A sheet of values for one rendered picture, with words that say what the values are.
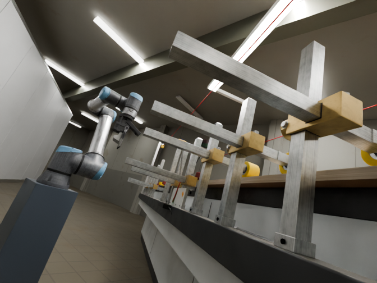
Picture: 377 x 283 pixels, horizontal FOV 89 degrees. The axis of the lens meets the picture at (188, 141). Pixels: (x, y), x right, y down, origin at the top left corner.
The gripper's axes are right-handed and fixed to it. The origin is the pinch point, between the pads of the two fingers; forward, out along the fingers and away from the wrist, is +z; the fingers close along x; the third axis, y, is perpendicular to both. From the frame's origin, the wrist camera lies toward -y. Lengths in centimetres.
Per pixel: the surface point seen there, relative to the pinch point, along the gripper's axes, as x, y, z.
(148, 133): 51, -9, 0
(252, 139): 82, -34, -1
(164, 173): 27.2, -25.6, 9.7
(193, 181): 32, -41, 9
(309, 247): 100, -35, 23
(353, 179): 98, -49, 7
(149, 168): 26.5, -17.8, 9.6
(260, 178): 67, -51, 5
